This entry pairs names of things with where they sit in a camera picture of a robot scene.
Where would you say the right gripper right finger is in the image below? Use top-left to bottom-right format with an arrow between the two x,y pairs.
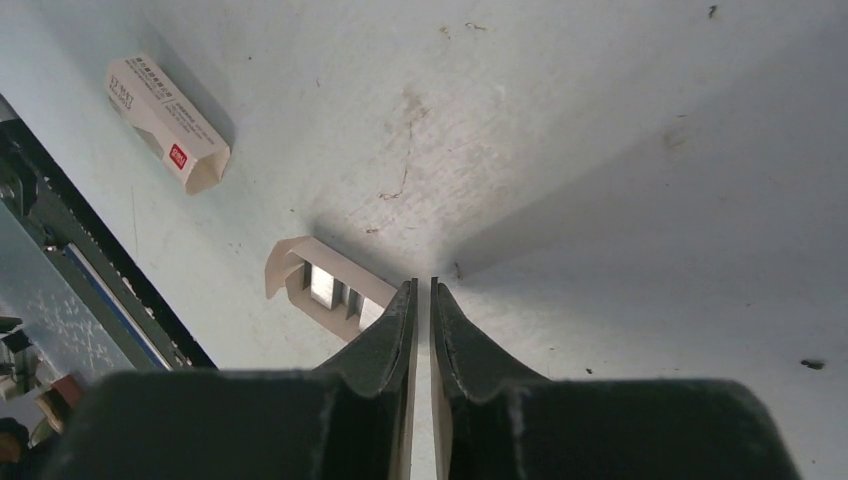
430,280 -> 799,479

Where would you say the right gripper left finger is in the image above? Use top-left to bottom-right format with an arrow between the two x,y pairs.
43,279 -> 418,479

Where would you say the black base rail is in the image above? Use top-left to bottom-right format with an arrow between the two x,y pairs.
1,103 -> 214,395

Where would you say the staple box with barcode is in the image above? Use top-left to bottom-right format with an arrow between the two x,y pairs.
264,236 -> 397,342

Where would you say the white staple box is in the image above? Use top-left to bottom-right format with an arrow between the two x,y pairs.
105,54 -> 231,195

